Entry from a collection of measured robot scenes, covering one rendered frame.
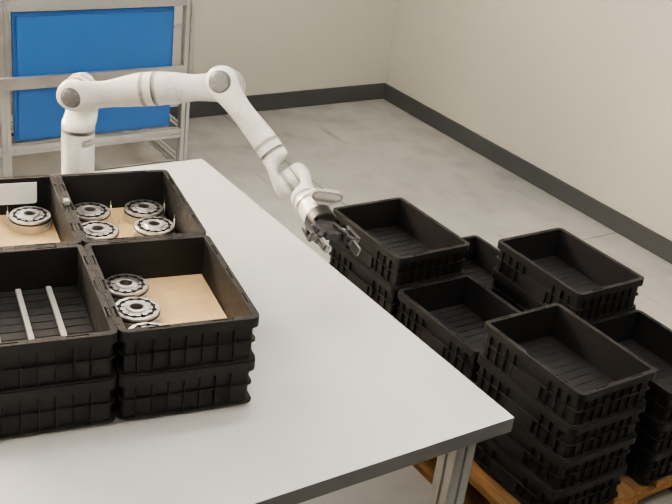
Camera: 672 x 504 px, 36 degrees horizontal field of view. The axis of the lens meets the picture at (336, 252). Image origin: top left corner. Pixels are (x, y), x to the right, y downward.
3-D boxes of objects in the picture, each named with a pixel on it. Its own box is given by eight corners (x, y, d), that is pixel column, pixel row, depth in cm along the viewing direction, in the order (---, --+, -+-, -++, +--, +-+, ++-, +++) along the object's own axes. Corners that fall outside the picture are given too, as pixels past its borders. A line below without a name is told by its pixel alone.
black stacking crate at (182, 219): (204, 276, 255) (207, 235, 250) (83, 288, 243) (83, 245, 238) (164, 208, 287) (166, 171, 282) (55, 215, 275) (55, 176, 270)
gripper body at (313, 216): (325, 229, 264) (340, 251, 257) (297, 226, 259) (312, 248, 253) (336, 205, 261) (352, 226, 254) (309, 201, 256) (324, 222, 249)
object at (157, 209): (165, 217, 272) (165, 215, 271) (126, 218, 269) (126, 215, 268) (159, 200, 280) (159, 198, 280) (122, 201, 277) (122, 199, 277)
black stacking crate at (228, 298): (83, 288, 243) (83, 245, 238) (205, 277, 255) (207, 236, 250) (119, 382, 211) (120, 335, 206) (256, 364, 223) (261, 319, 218)
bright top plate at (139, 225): (179, 232, 264) (180, 230, 264) (142, 237, 260) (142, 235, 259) (165, 216, 272) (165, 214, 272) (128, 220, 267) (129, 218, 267)
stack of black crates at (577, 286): (472, 353, 365) (496, 239, 345) (534, 335, 381) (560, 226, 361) (550, 415, 336) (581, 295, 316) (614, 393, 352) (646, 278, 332)
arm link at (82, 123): (68, 67, 285) (68, 126, 293) (55, 77, 277) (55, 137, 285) (101, 73, 285) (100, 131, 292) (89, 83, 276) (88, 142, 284)
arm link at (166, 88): (246, 68, 278) (156, 74, 283) (237, 63, 269) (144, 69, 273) (247, 103, 279) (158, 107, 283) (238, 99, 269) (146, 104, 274)
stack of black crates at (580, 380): (456, 447, 315) (482, 321, 295) (528, 423, 331) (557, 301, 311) (546, 529, 286) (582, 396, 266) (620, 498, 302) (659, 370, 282)
